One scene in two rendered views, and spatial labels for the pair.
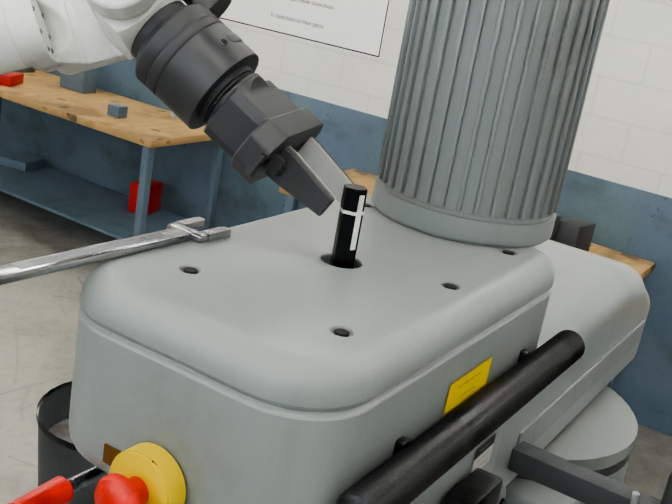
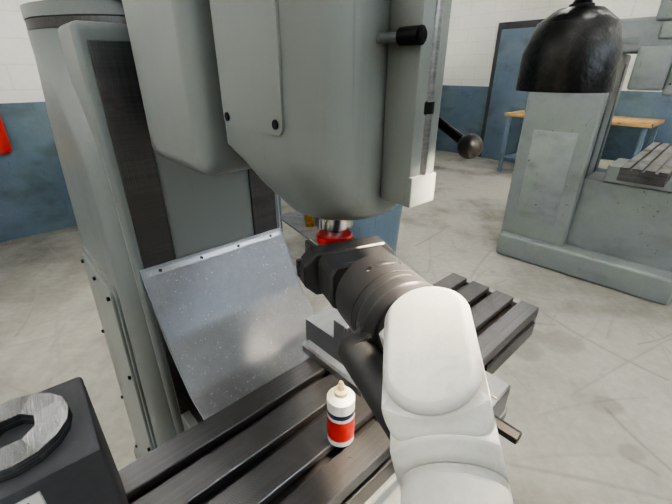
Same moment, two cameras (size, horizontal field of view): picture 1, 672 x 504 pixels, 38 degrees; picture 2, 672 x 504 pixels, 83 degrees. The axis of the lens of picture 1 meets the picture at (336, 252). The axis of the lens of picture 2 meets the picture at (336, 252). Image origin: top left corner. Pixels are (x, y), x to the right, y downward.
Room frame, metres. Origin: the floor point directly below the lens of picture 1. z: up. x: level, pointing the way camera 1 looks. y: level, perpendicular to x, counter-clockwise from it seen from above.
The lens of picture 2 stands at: (0.67, 0.42, 1.46)
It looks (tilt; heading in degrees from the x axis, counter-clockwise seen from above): 26 degrees down; 288
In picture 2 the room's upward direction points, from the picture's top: straight up
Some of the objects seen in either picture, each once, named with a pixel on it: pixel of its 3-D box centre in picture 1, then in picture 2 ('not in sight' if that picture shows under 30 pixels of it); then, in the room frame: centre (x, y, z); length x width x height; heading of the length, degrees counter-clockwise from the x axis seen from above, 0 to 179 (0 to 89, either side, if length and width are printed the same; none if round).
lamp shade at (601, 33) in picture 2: not in sight; (571, 49); (0.59, 0.03, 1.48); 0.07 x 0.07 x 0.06
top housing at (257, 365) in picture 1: (335, 337); not in sight; (0.82, -0.01, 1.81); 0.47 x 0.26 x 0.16; 151
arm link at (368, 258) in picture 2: not in sight; (364, 284); (0.75, 0.06, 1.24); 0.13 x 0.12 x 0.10; 41
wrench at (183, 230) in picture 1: (114, 248); not in sight; (0.73, 0.18, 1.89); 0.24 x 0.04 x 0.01; 149
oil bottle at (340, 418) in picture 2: not in sight; (340, 410); (0.78, 0.05, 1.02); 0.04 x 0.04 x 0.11
